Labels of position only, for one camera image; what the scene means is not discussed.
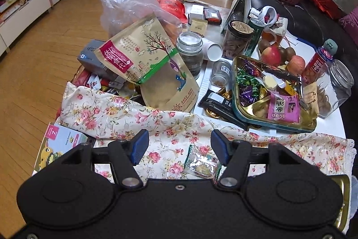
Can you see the red label drink bottle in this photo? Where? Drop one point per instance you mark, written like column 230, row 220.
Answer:
column 316, row 65

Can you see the small white box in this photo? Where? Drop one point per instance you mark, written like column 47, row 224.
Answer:
column 195, row 12

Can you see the large kraft snack bag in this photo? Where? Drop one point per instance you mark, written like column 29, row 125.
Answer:
column 145, row 59

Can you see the small glass jar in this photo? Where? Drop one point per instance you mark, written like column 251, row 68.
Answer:
column 221, row 72

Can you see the green drink can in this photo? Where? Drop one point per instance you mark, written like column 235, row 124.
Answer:
column 256, row 37

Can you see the dark grey box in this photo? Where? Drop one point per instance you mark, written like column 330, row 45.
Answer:
column 89, row 57

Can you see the large clear glass jar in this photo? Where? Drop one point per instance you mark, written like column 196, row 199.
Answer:
column 335, row 82

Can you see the standing picture frame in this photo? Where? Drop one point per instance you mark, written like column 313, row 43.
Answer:
column 236, row 3

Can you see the clear plastic bag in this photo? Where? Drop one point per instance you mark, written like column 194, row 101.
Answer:
column 125, row 3

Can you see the brown kiwi fruit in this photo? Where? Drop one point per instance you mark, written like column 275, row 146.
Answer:
column 264, row 45
column 288, row 54

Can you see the pile of purple green candies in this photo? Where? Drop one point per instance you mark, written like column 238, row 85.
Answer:
column 250, row 85

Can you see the pink snack packet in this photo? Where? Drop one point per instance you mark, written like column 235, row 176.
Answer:
column 284, row 108

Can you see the red black small box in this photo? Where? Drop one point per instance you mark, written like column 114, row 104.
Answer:
column 212, row 15

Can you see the pink cushion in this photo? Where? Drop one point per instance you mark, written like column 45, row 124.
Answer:
column 351, row 26

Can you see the red plastic bag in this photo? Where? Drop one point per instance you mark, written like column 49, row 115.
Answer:
column 170, row 5

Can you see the black chocolate bar wrapper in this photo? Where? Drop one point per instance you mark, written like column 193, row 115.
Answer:
column 218, row 104

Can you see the low white stand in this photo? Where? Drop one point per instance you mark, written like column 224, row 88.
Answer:
column 22, row 20

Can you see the clear jar of brown snacks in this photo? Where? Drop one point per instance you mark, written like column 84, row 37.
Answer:
column 236, row 40

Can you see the floral tablecloth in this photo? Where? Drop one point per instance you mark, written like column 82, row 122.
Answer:
column 112, row 113

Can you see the white fabric pouch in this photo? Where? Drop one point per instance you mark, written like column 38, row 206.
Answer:
column 277, row 23

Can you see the glass jar with metal lid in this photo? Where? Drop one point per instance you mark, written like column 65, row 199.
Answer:
column 190, row 57

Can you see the round cookie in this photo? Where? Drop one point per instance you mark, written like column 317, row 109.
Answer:
column 201, row 164

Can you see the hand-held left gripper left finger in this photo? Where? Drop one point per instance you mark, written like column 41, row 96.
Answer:
column 139, row 145

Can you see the gold tin tray with sweets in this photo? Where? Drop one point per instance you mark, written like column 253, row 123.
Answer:
column 251, row 113

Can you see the small kraft box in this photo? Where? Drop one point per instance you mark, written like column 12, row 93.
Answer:
column 198, row 26

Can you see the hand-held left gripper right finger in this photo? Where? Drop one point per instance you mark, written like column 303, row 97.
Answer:
column 219, row 148

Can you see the children's picture book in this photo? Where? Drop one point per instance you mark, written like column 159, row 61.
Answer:
column 61, row 141

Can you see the white paper cup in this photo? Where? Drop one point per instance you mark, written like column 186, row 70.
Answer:
column 214, row 50

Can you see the small kraft paper packet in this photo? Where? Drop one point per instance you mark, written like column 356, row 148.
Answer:
column 310, row 99

